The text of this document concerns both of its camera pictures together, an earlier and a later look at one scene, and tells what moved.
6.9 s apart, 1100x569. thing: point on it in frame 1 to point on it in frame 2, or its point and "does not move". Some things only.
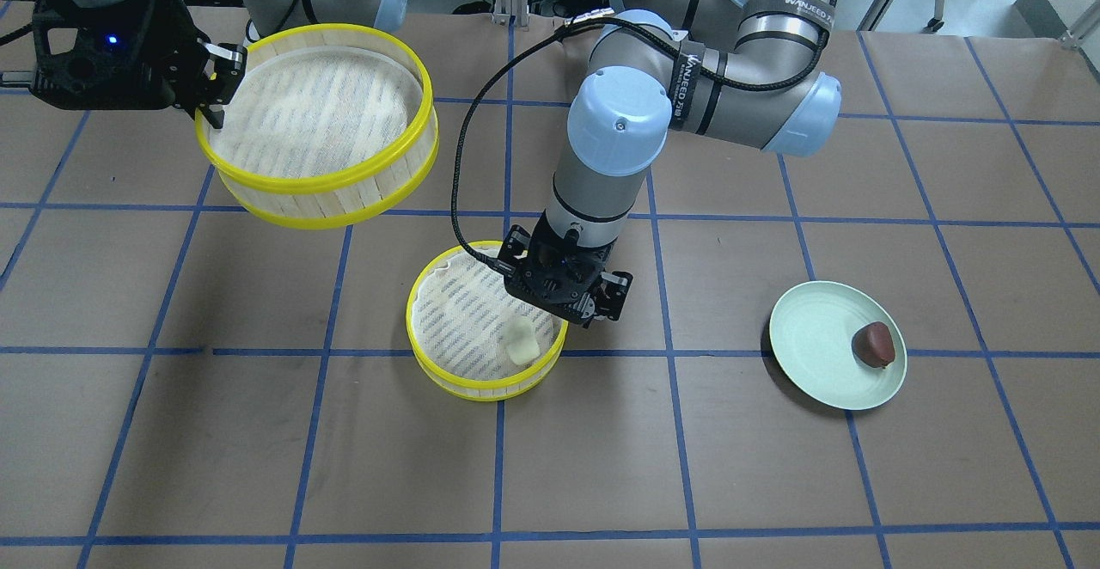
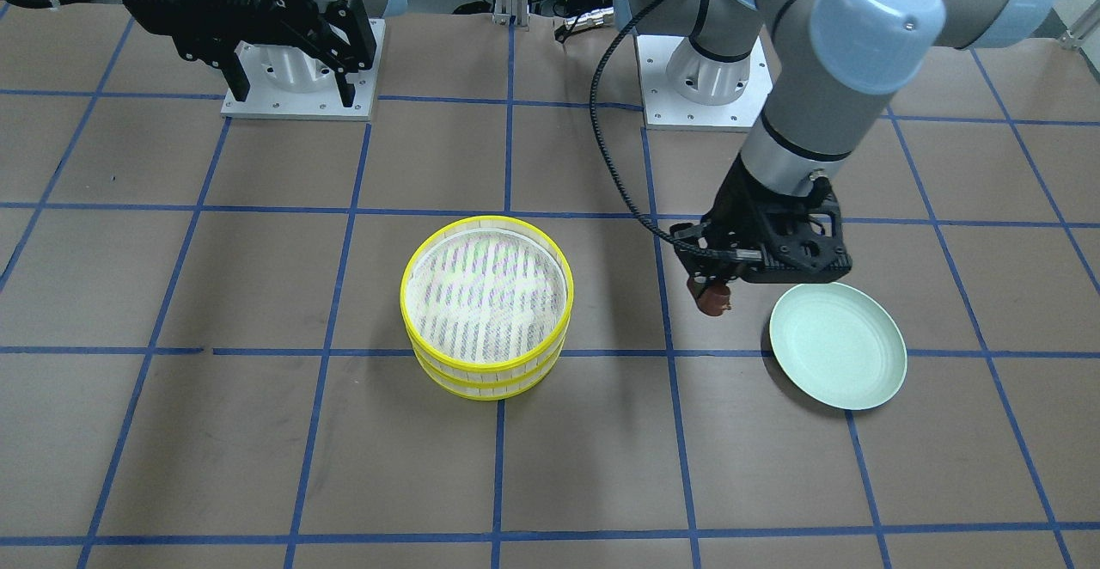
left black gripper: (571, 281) to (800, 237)
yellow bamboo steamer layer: (329, 125) to (486, 298)
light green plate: (811, 339) does not move
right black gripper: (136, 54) to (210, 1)
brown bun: (872, 345) to (714, 300)
